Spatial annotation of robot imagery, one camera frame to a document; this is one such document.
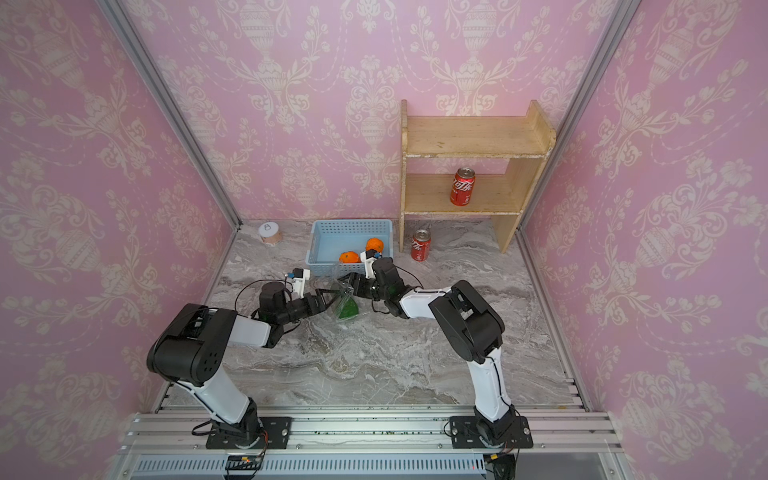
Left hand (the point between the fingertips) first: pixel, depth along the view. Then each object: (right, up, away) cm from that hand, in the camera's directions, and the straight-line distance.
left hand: (335, 299), depth 91 cm
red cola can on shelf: (+38, +34, -1) cm, 51 cm away
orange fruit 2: (+3, +12, +12) cm, 17 cm away
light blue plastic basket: (-7, +19, +27) cm, 34 cm away
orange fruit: (+11, +17, +19) cm, 28 cm away
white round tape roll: (-28, +21, +20) cm, 40 cm away
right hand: (+2, +4, +1) cm, 5 cm away
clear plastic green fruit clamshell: (+4, -1, -5) cm, 7 cm away
